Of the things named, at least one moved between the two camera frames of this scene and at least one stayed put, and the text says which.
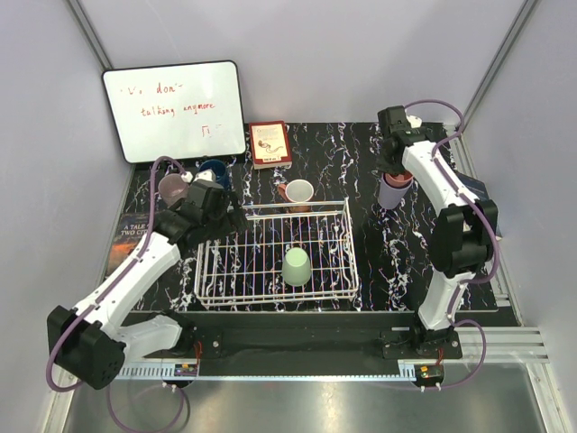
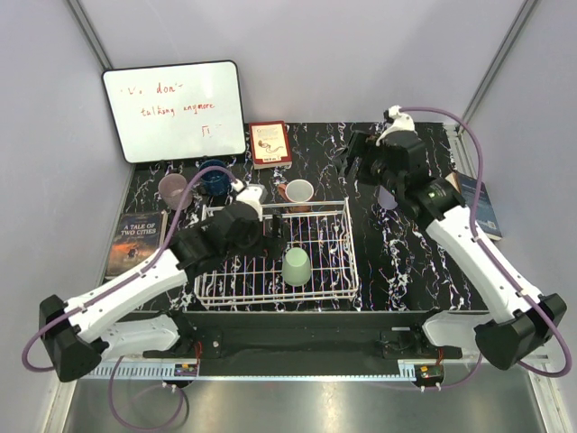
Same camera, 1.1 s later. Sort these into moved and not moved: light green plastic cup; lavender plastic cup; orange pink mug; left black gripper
Moved: left black gripper
Not moved: light green plastic cup; orange pink mug; lavender plastic cup
